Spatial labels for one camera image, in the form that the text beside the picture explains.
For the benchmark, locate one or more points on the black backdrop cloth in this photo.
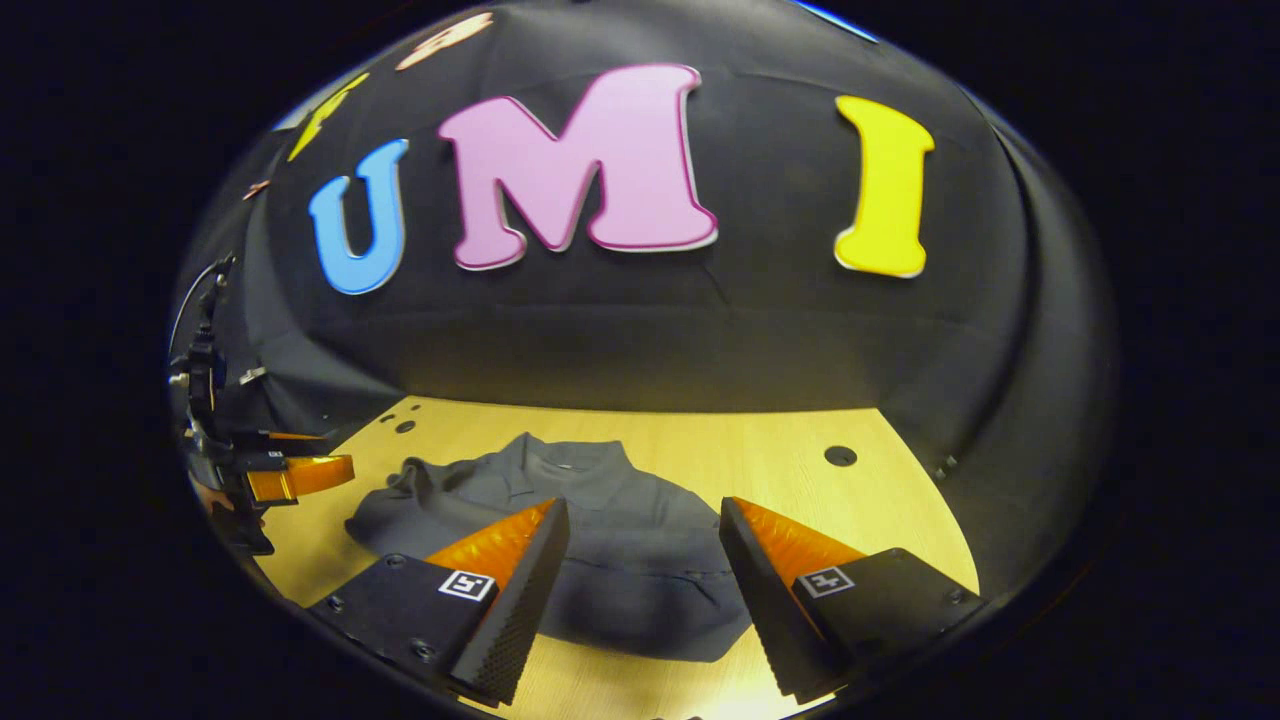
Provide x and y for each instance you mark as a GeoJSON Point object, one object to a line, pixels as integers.
{"type": "Point", "coordinates": [650, 330]}

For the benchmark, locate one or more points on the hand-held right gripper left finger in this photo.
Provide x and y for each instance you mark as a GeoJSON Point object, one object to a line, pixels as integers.
{"type": "Point", "coordinates": [520, 600]}

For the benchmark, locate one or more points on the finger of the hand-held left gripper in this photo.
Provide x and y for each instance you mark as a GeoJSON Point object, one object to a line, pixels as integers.
{"type": "Point", "coordinates": [298, 437]}
{"type": "Point", "coordinates": [305, 477]}

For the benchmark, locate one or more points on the pink cloth clip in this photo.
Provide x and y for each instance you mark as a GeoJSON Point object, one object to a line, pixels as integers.
{"type": "Point", "coordinates": [257, 189]}

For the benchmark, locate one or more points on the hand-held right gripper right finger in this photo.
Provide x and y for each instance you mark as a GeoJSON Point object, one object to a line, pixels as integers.
{"type": "Point", "coordinates": [765, 600]}

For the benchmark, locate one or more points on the grey button shirt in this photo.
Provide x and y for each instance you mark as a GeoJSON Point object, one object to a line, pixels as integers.
{"type": "Point", "coordinates": [620, 570]}

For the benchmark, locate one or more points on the white cloth clip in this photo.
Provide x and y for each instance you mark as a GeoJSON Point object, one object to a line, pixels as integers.
{"type": "Point", "coordinates": [252, 376]}

